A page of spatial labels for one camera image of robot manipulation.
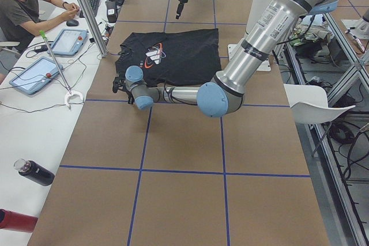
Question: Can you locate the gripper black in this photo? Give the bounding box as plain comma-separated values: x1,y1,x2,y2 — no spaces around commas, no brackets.
175,0,187,20

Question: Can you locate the black printed t-shirt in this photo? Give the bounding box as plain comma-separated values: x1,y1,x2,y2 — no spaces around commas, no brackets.
115,28,221,87

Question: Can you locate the pile of clothes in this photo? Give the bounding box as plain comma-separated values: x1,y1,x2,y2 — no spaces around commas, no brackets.
288,24,333,58

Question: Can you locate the black box with label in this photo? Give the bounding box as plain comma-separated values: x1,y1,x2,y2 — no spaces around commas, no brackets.
105,1,118,23

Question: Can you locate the black keyboard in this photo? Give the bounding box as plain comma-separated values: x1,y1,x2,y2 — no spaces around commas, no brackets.
79,0,102,18

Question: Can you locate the black computer mouse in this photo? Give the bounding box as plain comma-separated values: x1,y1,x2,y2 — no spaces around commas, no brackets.
66,19,79,27

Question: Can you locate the far teach pendant tablet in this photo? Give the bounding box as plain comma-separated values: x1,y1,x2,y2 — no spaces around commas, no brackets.
51,29,88,56

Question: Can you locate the teach pendant tablet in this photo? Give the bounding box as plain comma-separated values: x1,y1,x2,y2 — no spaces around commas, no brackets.
51,29,88,56
9,57,59,95

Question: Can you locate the reacher grabber stick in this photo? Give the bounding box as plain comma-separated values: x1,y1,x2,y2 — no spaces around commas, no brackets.
39,31,84,109

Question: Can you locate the near teach pendant tablet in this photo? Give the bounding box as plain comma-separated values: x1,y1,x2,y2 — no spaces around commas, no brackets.
9,57,59,95

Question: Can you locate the white chair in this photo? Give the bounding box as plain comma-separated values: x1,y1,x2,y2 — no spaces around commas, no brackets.
284,84,355,124

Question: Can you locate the black water bottle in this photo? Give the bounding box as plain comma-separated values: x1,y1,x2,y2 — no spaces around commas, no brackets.
13,158,55,186

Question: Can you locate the red bottle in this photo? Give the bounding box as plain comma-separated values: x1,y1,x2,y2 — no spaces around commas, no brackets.
1,209,38,233

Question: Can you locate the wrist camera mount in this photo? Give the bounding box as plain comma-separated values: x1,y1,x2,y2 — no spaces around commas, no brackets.
112,77,127,93

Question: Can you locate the aluminium frame post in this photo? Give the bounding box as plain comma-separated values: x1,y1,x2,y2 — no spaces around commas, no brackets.
77,0,108,58

